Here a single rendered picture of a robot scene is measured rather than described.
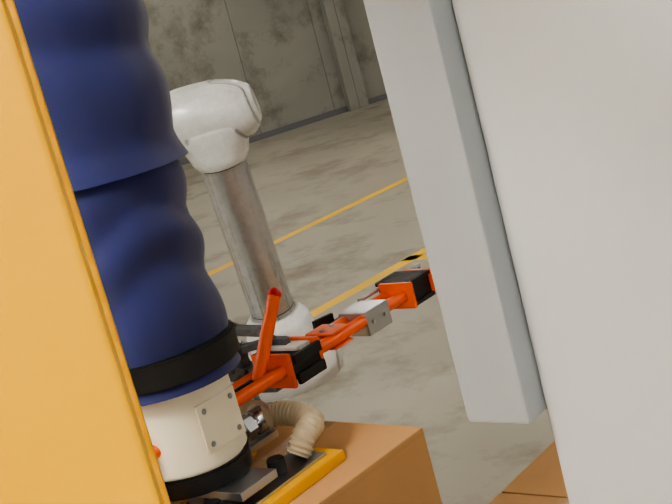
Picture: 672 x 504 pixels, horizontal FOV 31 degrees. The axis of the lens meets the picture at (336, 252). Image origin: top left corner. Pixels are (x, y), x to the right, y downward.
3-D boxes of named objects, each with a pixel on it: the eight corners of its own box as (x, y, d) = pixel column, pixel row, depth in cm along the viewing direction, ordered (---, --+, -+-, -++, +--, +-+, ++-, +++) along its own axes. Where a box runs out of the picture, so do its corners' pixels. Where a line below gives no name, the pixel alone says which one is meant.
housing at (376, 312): (372, 336, 209) (365, 312, 208) (342, 337, 214) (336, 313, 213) (394, 322, 214) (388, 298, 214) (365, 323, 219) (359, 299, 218)
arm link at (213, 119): (261, 383, 288) (348, 358, 287) (262, 419, 273) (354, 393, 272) (154, 85, 257) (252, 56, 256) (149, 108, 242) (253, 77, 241)
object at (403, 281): (416, 308, 218) (409, 282, 217) (384, 309, 223) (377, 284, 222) (440, 292, 224) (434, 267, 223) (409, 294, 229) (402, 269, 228)
